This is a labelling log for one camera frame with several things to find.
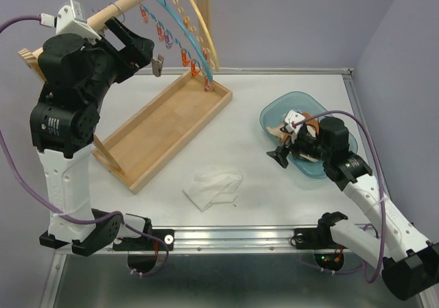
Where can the wooden clamp hanger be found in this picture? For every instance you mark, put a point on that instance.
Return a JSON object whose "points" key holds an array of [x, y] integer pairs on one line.
{"points": [[147, 16]]}

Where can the brown underwear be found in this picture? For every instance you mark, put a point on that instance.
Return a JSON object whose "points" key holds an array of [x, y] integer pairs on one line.
{"points": [[291, 117]]}

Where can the yellow plastic clip hanger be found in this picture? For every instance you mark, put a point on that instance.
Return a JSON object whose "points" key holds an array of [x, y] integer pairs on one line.
{"points": [[200, 29]]}

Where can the beige underwear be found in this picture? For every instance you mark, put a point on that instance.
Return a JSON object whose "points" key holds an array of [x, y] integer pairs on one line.
{"points": [[274, 129]]}

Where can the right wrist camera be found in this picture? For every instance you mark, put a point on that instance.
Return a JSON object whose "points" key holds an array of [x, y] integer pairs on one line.
{"points": [[290, 126]]}

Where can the aluminium mounting rail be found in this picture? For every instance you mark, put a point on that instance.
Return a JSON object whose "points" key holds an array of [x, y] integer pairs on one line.
{"points": [[140, 236]]}

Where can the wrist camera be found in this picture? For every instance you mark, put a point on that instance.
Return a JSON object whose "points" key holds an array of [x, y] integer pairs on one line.
{"points": [[70, 20], [290, 126]]}

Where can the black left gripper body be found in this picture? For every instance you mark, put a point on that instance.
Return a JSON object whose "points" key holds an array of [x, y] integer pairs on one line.
{"points": [[123, 62]]}

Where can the blue plastic tub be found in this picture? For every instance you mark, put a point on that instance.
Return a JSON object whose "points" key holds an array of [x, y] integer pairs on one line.
{"points": [[274, 109]]}

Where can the wooden clothes rack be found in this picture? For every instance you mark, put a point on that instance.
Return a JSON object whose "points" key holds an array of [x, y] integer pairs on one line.
{"points": [[144, 144]]}

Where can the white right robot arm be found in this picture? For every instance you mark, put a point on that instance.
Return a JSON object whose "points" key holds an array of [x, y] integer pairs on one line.
{"points": [[407, 277]]}

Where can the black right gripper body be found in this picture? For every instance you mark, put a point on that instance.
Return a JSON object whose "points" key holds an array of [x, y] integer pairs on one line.
{"points": [[303, 144]]}

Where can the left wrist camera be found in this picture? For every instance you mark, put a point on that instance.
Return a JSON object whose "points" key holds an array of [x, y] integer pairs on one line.
{"points": [[70, 20]]}

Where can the white underwear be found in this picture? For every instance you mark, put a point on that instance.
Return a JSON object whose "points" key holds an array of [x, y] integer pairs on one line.
{"points": [[213, 185]]}

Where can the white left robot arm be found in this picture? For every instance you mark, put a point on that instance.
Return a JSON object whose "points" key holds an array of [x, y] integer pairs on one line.
{"points": [[78, 75]]}

